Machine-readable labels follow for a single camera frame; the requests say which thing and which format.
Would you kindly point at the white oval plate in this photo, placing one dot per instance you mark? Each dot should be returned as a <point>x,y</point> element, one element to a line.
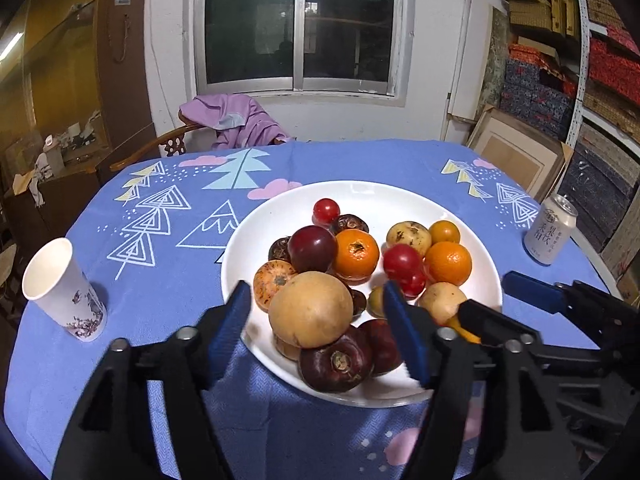
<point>360,195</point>

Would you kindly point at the mottled grey board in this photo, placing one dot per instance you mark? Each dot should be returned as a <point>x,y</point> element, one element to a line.
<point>500,60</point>

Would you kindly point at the dark brown water chestnut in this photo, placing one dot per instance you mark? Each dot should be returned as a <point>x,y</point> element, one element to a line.
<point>278,250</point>
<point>351,222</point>
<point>357,302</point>

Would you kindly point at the purple garment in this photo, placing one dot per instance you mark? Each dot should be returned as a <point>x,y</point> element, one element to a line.
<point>235,115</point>

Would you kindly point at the white metal shelf rack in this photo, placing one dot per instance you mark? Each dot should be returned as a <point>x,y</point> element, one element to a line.
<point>582,50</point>

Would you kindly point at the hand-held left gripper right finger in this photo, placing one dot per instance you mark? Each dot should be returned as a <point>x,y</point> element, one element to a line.
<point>405,340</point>

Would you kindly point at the dark purple mangosteen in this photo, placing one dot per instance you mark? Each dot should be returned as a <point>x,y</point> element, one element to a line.
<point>335,360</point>

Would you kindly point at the floral paper cup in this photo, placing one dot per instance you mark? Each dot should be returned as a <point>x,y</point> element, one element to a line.
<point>55,285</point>

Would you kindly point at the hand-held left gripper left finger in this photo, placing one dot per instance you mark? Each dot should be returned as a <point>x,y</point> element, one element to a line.
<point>232,332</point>

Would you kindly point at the large tan round fruit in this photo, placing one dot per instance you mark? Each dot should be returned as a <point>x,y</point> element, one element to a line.
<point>310,308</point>

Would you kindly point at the small red cherry tomato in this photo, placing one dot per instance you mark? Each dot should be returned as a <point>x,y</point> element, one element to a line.
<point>326,211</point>

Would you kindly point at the wooden glass cabinet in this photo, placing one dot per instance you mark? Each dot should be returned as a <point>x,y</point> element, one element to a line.
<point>60,60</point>

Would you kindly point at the white wall conduit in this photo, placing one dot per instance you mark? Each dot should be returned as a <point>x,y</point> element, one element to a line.
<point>462,50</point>

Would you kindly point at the stack of patterned boxes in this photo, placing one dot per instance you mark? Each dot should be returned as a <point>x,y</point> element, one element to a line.
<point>540,90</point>

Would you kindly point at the white drink can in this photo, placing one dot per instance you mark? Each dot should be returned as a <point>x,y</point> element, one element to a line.
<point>547,232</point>

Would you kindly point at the leaning picture frame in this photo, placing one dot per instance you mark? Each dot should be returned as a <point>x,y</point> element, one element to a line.
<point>515,155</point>

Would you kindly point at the wooden chair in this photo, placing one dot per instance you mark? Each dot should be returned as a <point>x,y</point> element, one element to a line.
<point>172,142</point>

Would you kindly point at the spotted tan fruit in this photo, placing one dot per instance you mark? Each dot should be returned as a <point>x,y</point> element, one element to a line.
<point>407,236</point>

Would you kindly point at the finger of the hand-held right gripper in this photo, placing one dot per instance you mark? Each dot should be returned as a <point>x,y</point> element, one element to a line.
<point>492,321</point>
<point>530,289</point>

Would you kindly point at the window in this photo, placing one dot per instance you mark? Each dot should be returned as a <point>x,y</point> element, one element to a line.
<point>250,25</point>

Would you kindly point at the small brownish fruit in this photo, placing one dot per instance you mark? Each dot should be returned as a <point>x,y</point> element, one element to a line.
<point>376,302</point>

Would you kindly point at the large orange tangerine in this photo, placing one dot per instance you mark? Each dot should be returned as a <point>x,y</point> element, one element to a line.
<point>356,255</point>

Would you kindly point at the yellow-orange citrus fruit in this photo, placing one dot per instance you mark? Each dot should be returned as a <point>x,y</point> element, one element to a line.
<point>445,232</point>
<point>462,331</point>

